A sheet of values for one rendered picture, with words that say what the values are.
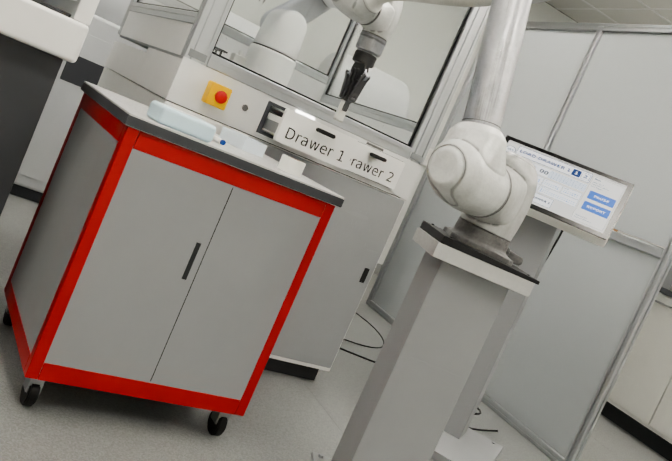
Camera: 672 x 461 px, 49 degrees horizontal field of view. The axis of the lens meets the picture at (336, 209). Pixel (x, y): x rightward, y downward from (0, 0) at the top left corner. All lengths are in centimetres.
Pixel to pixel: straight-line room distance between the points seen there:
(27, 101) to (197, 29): 58
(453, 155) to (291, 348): 129
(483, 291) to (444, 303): 11
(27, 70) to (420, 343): 125
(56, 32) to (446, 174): 104
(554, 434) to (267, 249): 201
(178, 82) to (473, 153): 102
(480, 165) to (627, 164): 200
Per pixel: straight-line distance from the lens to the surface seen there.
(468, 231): 200
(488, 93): 190
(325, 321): 285
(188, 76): 240
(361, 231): 279
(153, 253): 185
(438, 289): 196
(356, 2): 229
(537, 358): 374
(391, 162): 275
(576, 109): 413
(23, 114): 213
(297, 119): 238
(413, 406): 204
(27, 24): 204
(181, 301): 192
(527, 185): 201
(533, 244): 290
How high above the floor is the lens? 87
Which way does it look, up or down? 4 degrees down
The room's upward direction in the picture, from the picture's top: 24 degrees clockwise
